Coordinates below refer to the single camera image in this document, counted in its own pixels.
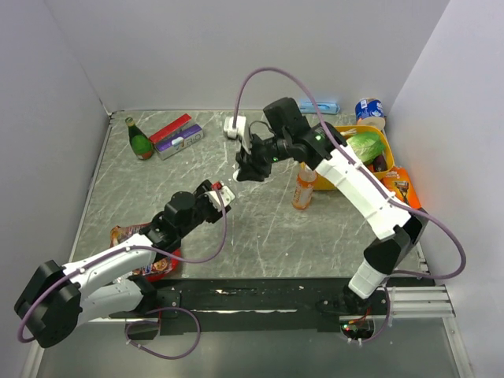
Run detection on red flat box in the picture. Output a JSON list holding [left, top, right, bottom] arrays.
[[149, 113, 195, 144]]

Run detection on blue tissue pack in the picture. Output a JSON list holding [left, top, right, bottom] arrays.
[[298, 101, 340, 115]]

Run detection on red snack bag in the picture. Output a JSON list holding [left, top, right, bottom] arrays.
[[110, 223, 179, 283]]

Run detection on orange tea bottle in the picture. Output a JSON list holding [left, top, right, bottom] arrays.
[[292, 163, 317, 209]]

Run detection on purple silver box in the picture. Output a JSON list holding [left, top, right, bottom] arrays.
[[155, 124, 204, 160]]

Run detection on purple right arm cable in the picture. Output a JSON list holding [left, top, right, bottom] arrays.
[[233, 67, 468, 281]]

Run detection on green cabbage toy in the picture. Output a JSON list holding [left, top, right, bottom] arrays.
[[347, 132, 385, 165]]

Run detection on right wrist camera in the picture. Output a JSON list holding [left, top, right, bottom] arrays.
[[223, 116, 251, 154]]

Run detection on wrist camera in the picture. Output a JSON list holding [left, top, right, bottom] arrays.
[[223, 116, 251, 154], [206, 181, 235, 211]]

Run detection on orange razor package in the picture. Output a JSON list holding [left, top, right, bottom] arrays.
[[381, 167, 421, 209]]

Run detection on yellow plastic basket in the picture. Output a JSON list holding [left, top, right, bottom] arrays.
[[300, 122, 395, 191]]

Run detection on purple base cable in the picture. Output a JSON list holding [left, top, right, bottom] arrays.
[[124, 306, 201, 360]]

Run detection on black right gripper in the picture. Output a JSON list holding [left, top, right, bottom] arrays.
[[235, 132, 291, 183]]

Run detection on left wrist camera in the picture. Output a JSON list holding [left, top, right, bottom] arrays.
[[206, 181, 235, 211]]

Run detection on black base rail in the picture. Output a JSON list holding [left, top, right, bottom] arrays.
[[109, 277, 436, 335]]

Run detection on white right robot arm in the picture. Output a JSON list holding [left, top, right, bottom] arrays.
[[235, 98, 427, 314]]

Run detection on blue white can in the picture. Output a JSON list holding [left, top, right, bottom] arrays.
[[355, 98, 386, 130]]

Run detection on purple eggplant toy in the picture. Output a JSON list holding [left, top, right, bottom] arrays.
[[372, 154, 388, 172]]

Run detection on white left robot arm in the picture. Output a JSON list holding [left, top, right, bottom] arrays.
[[14, 180, 235, 348]]

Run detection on green glass bottle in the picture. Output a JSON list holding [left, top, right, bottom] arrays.
[[125, 117, 154, 160]]

